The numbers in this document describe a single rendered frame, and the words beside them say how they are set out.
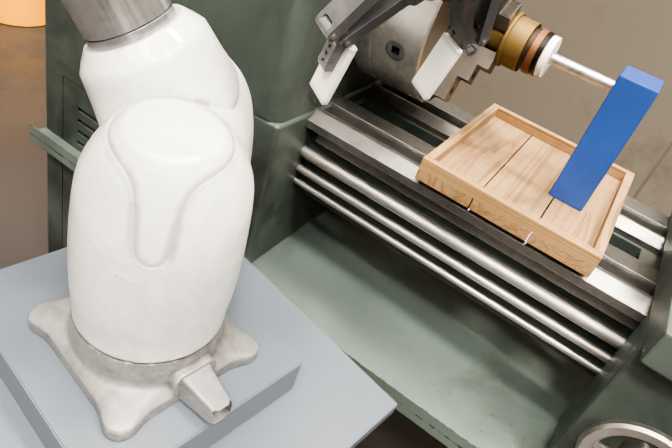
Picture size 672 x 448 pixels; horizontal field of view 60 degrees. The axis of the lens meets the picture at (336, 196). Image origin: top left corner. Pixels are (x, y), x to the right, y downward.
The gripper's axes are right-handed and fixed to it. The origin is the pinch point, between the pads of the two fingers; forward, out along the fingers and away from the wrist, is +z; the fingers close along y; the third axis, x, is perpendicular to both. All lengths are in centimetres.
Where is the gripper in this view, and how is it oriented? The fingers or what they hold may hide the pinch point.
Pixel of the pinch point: (376, 84)
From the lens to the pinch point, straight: 60.5
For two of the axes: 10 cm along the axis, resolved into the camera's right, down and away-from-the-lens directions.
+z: -4.0, 6.0, 7.0
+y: 8.1, -1.3, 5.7
